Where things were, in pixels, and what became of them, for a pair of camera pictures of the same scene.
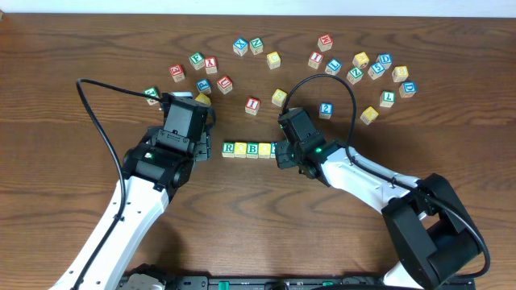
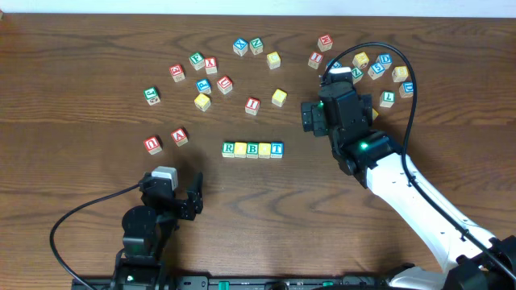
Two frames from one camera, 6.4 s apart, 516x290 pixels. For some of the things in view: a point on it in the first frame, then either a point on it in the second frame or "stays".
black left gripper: [203, 149] -> [177, 205]
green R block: [228, 149] stays
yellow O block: [240, 150] stays
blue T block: [272, 150] stays
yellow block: [264, 150] stays
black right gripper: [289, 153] -> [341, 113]
